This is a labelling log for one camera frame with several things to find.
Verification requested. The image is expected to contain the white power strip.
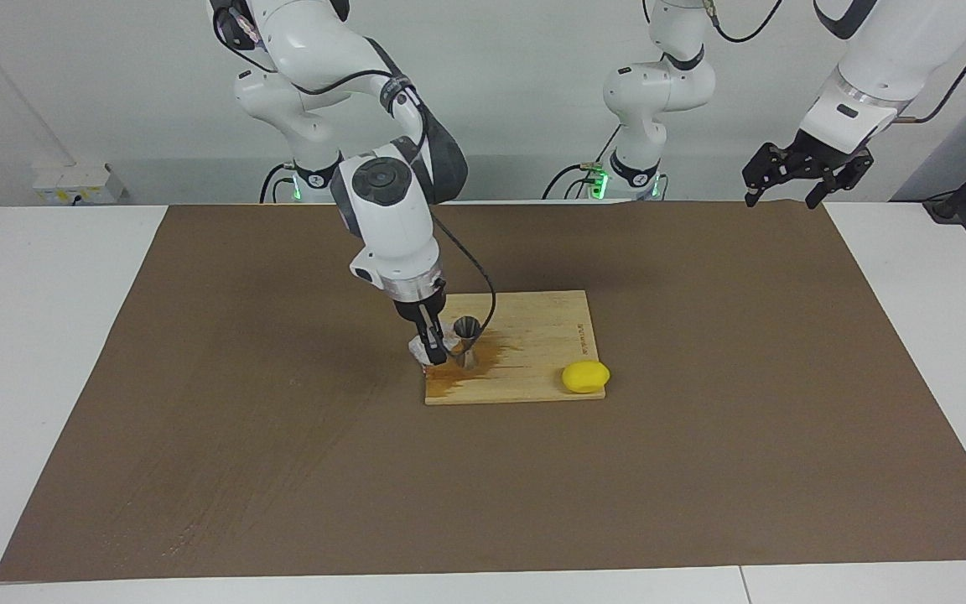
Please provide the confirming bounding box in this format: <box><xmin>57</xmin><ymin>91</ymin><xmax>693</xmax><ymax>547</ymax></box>
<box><xmin>30</xmin><ymin>164</ymin><xmax>125</xmax><ymax>206</ymax></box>

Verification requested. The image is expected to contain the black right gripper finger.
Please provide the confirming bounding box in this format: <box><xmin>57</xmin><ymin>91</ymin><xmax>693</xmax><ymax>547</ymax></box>
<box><xmin>418</xmin><ymin>305</ymin><xmax>449</xmax><ymax>367</ymax></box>

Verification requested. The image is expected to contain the bamboo cutting board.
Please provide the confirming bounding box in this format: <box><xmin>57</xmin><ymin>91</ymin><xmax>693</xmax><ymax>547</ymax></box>
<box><xmin>423</xmin><ymin>290</ymin><xmax>607</xmax><ymax>406</ymax></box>

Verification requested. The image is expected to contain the small clear glass cup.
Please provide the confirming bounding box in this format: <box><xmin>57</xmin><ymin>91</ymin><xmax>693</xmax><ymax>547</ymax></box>
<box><xmin>405</xmin><ymin>329</ymin><xmax>465</xmax><ymax>370</ymax></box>

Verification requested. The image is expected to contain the steel double jigger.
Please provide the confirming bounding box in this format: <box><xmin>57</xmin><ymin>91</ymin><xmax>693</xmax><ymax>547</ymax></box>
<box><xmin>452</xmin><ymin>315</ymin><xmax>484</xmax><ymax>371</ymax></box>

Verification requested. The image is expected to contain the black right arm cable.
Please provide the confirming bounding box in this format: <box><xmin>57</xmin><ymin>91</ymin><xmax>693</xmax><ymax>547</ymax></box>
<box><xmin>213</xmin><ymin>4</ymin><xmax>498</xmax><ymax>336</ymax></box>

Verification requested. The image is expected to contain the brown table mat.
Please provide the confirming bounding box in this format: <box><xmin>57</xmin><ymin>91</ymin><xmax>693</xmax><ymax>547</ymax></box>
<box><xmin>0</xmin><ymin>201</ymin><xmax>966</xmax><ymax>582</ymax></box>

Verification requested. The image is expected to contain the black base cable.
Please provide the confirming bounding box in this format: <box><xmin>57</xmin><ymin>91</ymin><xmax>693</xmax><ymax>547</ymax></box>
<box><xmin>543</xmin><ymin>126</ymin><xmax>623</xmax><ymax>200</ymax></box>
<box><xmin>259</xmin><ymin>162</ymin><xmax>295</xmax><ymax>205</ymax></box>

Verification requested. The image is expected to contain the yellow lemon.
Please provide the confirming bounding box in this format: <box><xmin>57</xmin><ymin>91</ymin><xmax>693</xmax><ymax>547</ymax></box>
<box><xmin>561</xmin><ymin>361</ymin><xmax>611</xmax><ymax>394</ymax></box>

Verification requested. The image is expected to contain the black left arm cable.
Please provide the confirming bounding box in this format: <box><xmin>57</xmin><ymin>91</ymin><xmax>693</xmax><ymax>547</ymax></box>
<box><xmin>705</xmin><ymin>0</ymin><xmax>966</xmax><ymax>125</ymax></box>

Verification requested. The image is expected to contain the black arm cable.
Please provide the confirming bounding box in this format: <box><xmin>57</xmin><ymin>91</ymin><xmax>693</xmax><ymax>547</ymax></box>
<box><xmin>213</xmin><ymin>4</ymin><xmax>498</xmax><ymax>336</ymax></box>
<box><xmin>705</xmin><ymin>0</ymin><xmax>966</xmax><ymax>125</ymax></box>

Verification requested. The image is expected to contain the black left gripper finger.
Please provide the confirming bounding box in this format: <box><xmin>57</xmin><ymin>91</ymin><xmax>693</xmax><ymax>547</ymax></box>
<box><xmin>806</xmin><ymin>155</ymin><xmax>874</xmax><ymax>209</ymax></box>
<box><xmin>745</xmin><ymin>144</ymin><xmax>796</xmax><ymax>206</ymax></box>

